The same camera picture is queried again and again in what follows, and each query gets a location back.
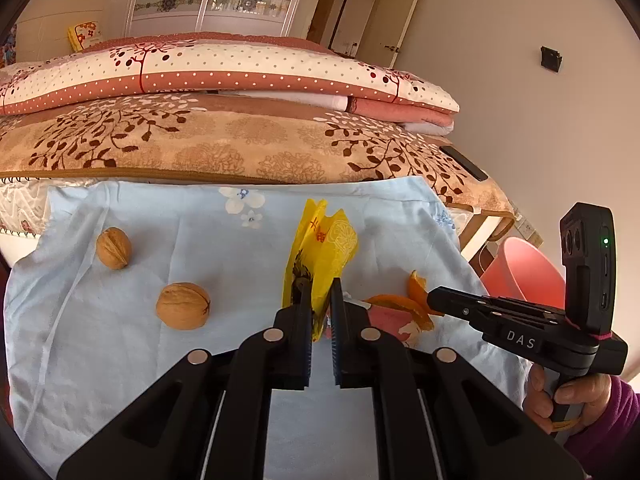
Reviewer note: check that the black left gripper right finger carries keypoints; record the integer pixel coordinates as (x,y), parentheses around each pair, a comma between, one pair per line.
(471,307)

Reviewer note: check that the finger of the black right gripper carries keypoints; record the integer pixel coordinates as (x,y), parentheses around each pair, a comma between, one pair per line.
(352,363)

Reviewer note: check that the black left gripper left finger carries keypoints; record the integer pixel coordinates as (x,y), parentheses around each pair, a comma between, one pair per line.
(292,363)

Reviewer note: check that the yellow candy wrapper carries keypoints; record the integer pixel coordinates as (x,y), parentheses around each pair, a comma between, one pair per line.
(321,248)

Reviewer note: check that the pink plastic trash bin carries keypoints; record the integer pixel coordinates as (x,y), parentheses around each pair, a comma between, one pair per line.
(521,271)

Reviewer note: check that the person's right hand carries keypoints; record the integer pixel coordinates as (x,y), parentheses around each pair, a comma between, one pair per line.
(592,392)

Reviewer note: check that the pink snack packet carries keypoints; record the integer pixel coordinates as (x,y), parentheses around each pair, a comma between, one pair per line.
(396,322)

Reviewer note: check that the orange peel piece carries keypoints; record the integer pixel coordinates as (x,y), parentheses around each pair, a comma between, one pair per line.
(414,302)

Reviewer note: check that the brown walnut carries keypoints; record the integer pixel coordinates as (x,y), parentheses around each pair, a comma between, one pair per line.
(183,306)
(114,248)

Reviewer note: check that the black smartphone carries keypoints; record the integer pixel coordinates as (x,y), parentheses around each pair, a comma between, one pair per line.
(464,162)

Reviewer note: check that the light blue floral cloth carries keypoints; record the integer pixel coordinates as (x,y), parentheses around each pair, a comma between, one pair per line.
(83,340)

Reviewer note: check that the brown leaf pattern bedspread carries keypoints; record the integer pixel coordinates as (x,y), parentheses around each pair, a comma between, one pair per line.
(202,137)

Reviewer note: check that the folded polka dot quilt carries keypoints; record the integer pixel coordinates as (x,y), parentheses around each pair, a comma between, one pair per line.
(216,61)

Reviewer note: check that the wooden room door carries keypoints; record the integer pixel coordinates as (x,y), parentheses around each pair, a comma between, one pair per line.
(385,31)

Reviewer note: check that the yellow patterned pillow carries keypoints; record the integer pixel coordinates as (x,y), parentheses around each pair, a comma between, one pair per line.
(84,35)

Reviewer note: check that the colourful cushion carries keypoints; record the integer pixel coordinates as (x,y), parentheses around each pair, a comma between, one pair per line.
(7,50)

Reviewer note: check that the wall socket strip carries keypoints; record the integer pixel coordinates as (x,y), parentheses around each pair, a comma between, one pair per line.
(527,231)

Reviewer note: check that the black tracking camera box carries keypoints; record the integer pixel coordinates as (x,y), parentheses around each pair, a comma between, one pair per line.
(589,256)

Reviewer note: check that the black wall mounted box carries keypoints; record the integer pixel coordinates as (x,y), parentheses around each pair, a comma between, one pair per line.
(550,59)

